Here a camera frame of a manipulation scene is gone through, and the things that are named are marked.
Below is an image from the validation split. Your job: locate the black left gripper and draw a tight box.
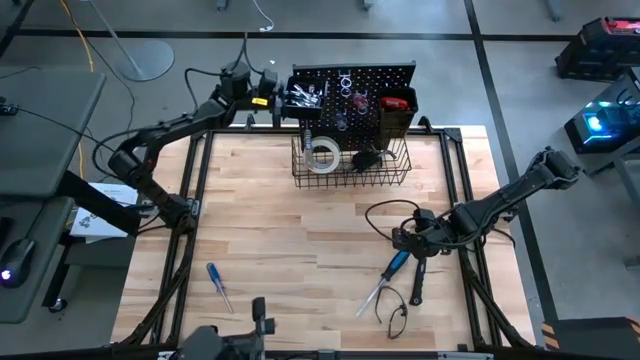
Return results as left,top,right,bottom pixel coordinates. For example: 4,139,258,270
252,69,289,129

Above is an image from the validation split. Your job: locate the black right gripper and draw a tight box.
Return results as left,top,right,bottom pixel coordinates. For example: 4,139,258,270
391,208,454,261

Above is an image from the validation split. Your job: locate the black teal-handled screwdriver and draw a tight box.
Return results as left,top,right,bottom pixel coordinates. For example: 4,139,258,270
355,249,412,319

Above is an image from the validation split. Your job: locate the black-handled claw hammer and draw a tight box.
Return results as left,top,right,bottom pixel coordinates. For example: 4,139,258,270
408,254,430,307

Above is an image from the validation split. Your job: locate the white masking tape roll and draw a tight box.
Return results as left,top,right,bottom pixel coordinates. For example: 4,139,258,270
305,136,343,175

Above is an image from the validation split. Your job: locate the black cord loop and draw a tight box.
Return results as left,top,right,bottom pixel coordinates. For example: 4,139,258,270
373,285,409,340

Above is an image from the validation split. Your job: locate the black metal pegboard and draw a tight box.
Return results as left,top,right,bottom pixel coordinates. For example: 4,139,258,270
291,61,419,154

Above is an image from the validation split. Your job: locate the blue clear-handled screwdriver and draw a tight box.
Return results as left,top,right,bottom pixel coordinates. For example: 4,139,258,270
206,261,236,315

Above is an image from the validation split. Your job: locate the wide black pegboard bin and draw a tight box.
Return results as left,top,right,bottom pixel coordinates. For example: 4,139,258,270
283,74,329,121

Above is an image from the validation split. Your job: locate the tall black pegboard bin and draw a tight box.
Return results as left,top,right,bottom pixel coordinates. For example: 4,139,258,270
378,87,420,144

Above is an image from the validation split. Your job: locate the grey round stand base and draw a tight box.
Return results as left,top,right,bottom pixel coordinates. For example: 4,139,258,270
89,0,176,83

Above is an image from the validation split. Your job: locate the black block with hazard stripes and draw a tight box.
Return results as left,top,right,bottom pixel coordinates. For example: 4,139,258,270
541,316,640,360

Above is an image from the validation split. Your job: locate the black computer with coloured lights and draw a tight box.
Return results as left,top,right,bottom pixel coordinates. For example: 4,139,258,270
563,87,640,156

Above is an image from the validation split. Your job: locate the white paper sheet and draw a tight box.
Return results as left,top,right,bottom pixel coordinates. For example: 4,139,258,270
69,182,141,245

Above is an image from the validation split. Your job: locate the grey desk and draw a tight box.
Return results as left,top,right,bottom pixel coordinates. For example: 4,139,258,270
0,67,107,324

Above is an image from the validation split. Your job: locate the black crate with red top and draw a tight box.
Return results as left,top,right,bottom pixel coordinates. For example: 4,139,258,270
554,16,640,83

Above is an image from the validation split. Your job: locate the black desk leg with caster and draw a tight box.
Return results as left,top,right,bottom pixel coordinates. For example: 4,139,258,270
42,232,76,314

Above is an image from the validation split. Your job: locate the black computer mouse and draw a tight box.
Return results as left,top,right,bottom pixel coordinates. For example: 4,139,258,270
0,238,37,289

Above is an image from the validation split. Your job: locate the black wire basket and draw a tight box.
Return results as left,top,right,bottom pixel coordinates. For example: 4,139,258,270
292,133,414,190

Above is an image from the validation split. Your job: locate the white cable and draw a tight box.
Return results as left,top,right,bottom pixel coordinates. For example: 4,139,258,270
249,0,277,34

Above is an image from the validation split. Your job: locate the yellow cable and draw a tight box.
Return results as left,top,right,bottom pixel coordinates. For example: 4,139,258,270
58,0,96,180

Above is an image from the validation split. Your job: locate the black cabled device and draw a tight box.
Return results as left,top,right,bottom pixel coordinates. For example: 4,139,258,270
0,96,116,151

